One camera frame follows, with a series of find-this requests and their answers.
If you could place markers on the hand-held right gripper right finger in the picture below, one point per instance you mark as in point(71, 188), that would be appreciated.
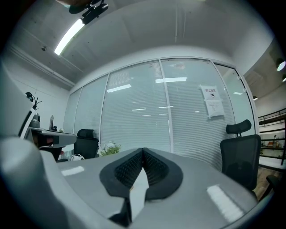
point(172, 179)

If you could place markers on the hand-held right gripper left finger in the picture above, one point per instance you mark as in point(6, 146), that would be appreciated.
point(111, 179)

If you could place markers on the white flower bouquet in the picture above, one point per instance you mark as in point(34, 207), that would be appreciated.
point(109, 148)

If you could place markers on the white bag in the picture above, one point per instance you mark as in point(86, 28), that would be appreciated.
point(77, 157)

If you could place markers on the black mesh office chair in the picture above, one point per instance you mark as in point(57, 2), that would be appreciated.
point(86, 145)
point(241, 156)

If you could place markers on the grey office desk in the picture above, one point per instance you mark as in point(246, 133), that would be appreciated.
point(55, 136)

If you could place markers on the dark bottle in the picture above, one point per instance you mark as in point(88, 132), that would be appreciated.
point(51, 123)

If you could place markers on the white paper notice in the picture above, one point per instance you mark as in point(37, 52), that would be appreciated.
point(213, 103)

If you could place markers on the grey kettle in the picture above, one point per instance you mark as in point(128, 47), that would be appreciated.
point(35, 120)

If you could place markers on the black chair armrest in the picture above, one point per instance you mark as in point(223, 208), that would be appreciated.
point(276, 185)

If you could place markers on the black branch ornament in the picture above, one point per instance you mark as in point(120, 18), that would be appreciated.
point(33, 99)

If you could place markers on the black metal railing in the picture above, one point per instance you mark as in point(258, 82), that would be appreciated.
point(272, 125)

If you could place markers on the white panel with black edge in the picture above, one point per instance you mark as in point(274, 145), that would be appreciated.
point(11, 107)

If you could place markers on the long ceiling light strip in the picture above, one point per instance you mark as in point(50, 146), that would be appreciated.
point(69, 35)

